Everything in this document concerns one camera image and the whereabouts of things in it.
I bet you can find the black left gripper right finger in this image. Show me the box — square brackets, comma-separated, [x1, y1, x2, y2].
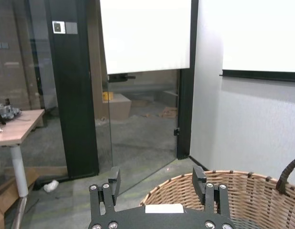
[192, 166, 231, 217]

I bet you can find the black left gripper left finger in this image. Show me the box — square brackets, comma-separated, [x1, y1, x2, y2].
[89, 166, 122, 216]

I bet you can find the tan grey black woven basket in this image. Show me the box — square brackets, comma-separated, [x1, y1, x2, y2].
[140, 156, 295, 229]

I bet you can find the black baseboard strip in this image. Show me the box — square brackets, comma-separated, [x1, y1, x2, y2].
[188, 154, 210, 172]

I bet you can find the white crumpled paper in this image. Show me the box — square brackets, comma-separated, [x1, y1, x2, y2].
[43, 179, 60, 193]

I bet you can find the torn cardboard piece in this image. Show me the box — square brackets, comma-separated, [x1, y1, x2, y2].
[158, 107, 178, 118]

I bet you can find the brown cardboard box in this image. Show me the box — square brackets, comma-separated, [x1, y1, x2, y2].
[102, 93, 132, 120]

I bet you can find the wide black pillar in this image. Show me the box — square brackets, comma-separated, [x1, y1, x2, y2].
[48, 0, 101, 179]

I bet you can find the flat brown cardboard sheet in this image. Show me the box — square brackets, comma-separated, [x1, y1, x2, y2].
[0, 165, 68, 229]

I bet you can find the wooden desk with white leg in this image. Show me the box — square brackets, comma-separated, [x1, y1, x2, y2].
[0, 109, 46, 229]

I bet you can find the metal device on desk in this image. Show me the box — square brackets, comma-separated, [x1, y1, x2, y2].
[0, 97, 22, 125]

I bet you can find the glass door with frosted film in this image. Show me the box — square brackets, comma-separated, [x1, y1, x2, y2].
[99, 0, 193, 194]

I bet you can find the black door frame post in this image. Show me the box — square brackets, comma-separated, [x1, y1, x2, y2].
[176, 0, 199, 161]

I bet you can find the black door handle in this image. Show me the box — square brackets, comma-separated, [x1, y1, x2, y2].
[107, 74, 136, 83]

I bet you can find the black wall board ledge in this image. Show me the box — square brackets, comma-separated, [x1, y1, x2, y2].
[218, 69, 295, 83]

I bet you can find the white wall board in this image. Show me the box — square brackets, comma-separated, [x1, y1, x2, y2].
[222, 0, 295, 73]

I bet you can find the grey wall switch plate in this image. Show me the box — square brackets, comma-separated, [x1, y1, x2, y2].
[65, 21, 79, 34]

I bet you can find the white wall control panel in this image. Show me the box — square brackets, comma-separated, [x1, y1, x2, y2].
[52, 21, 66, 34]

